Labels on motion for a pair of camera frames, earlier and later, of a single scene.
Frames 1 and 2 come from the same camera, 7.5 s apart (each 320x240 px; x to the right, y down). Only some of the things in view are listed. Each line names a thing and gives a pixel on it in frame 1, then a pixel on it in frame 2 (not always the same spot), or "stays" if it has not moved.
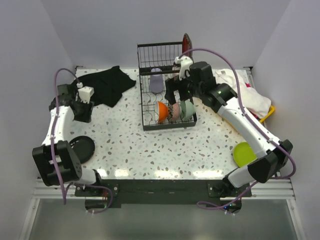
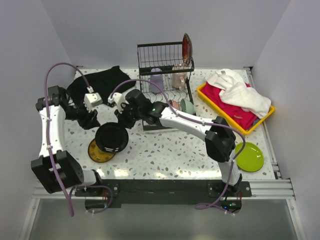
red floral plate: [187, 45] stays
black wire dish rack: [157, 62] stays
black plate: [84, 148] → [111, 137]
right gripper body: [185, 87] → [129, 116]
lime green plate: [243, 154] stays
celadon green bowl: [188, 109] stays
